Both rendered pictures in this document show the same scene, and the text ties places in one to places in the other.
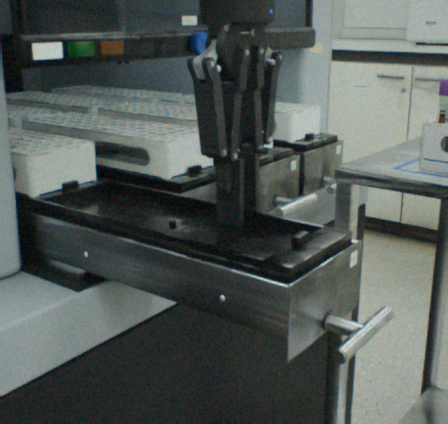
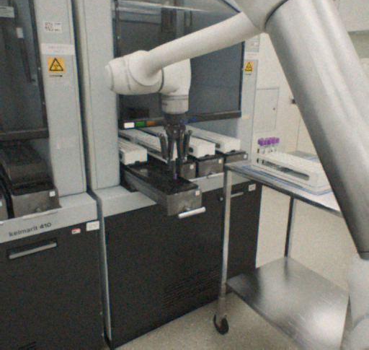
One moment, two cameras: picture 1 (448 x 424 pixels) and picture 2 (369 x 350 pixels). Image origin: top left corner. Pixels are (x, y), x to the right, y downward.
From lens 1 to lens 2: 63 cm
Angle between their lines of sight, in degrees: 18
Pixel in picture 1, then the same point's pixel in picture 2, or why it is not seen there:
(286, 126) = (223, 146)
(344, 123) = not seen: hidden behind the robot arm
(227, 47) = (169, 130)
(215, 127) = (163, 151)
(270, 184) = (208, 167)
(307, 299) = (175, 200)
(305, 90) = (238, 133)
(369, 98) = not seen: hidden behind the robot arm
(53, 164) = (132, 155)
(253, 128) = (179, 151)
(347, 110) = not seen: hidden behind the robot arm
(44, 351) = (119, 207)
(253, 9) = (174, 120)
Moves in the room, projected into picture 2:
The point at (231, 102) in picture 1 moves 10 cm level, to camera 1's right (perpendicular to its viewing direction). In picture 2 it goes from (170, 145) to (198, 147)
